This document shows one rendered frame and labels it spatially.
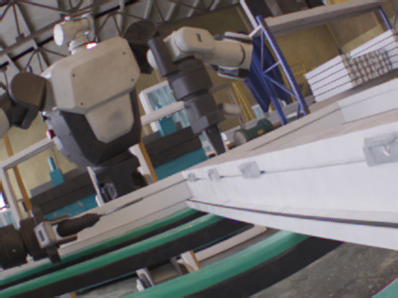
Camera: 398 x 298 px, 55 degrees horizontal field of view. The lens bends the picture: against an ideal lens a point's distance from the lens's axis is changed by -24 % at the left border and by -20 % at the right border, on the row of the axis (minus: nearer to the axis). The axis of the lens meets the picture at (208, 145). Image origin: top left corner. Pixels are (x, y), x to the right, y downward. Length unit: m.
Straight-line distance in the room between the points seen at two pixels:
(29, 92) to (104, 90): 0.22
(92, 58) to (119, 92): 0.12
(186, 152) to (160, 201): 3.64
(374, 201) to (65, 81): 0.92
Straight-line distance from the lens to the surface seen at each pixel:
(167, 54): 1.01
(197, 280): 0.39
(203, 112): 1.00
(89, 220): 0.86
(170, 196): 1.00
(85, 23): 1.22
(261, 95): 5.50
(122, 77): 1.16
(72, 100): 1.09
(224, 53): 1.14
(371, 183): 0.28
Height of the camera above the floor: 0.96
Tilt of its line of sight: level
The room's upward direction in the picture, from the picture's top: 23 degrees counter-clockwise
